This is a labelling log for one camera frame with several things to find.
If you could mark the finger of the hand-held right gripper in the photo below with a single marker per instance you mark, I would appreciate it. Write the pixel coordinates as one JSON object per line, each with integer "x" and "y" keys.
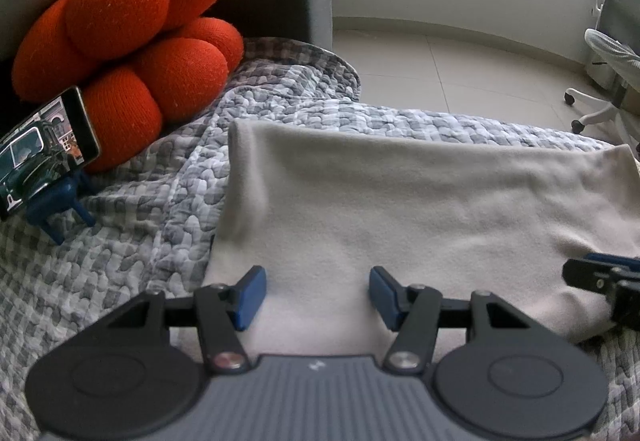
{"x": 595, "y": 271}

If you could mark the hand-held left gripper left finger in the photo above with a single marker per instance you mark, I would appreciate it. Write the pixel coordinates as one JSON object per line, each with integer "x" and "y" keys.
{"x": 250, "y": 296}

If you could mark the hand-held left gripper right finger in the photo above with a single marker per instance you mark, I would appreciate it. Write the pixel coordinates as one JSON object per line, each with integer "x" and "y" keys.
{"x": 385, "y": 296}

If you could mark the white printed t-shirt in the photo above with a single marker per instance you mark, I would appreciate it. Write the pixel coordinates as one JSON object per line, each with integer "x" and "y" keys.
{"x": 400, "y": 211}

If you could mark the grey checkered quilt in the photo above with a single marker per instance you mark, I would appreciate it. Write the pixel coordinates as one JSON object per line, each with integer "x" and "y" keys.
{"x": 150, "y": 211}

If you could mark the blue phone stand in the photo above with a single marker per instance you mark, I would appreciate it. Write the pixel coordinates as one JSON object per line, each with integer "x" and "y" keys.
{"x": 55, "y": 206}

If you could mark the white office chair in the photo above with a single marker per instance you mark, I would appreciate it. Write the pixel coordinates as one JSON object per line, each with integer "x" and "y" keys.
{"x": 615, "y": 51}

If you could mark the smartphone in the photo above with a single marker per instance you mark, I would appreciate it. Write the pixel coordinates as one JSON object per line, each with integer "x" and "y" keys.
{"x": 40, "y": 156}

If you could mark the orange knitted cushion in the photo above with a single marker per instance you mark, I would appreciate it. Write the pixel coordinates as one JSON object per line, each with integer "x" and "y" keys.
{"x": 120, "y": 11}

